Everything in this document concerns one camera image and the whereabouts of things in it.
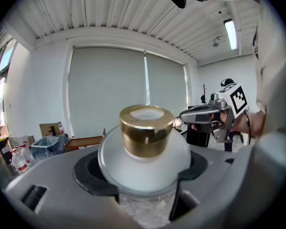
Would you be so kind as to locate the person's cream T-shirt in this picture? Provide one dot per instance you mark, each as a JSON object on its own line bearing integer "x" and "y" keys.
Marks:
{"x": 276, "y": 80}

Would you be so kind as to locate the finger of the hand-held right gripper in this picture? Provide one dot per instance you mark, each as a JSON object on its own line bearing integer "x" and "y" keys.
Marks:
{"x": 193, "y": 114}

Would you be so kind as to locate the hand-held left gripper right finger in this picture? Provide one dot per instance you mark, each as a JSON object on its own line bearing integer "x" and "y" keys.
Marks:
{"x": 217, "y": 187}

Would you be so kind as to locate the tall side window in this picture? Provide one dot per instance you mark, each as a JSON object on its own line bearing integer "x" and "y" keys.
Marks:
{"x": 1, "y": 80}

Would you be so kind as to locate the black cabinet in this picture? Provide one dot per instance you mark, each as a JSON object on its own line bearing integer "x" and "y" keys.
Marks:
{"x": 197, "y": 138}

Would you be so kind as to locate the black bin yellow lid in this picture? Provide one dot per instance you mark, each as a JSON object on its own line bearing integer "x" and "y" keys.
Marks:
{"x": 2, "y": 148}

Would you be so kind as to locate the person's right forearm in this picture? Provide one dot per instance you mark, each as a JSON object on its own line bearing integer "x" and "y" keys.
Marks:
{"x": 257, "y": 124}

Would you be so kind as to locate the wide gray roller blind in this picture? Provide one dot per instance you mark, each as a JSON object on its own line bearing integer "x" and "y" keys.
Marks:
{"x": 105, "y": 85}

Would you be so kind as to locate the wooden cart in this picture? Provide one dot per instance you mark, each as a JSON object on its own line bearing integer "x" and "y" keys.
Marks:
{"x": 85, "y": 141}

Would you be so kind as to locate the rectangular ceiling light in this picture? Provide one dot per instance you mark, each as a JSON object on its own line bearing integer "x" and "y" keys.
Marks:
{"x": 230, "y": 33}

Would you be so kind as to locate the bottle with gold cap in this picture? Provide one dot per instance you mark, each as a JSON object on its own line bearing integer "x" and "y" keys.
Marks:
{"x": 145, "y": 128}

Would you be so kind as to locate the person's right hand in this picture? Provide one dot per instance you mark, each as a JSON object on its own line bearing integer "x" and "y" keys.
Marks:
{"x": 221, "y": 119}

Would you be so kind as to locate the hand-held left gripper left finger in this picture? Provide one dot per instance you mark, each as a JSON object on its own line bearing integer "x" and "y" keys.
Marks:
{"x": 54, "y": 199}

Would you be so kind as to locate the brown cardboard box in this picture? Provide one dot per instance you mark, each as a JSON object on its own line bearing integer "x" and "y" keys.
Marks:
{"x": 44, "y": 129}

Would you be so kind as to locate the narrow gray roller blind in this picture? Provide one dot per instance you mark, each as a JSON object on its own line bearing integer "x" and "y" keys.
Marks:
{"x": 166, "y": 85}

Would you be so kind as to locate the wooden coat rack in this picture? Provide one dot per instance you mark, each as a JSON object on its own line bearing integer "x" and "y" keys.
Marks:
{"x": 204, "y": 92}

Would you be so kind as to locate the clear jug red label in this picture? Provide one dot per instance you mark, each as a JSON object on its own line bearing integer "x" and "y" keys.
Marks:
{"x": 28, "y": 153}
{"x": 19, "y": 162}

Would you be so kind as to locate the red-capped clear bottle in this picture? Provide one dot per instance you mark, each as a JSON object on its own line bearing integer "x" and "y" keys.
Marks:
{"x": 60, "y": 129}

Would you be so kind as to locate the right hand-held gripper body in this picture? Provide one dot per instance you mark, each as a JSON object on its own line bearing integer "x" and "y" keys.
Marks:
{"x": 238, "y": 99}

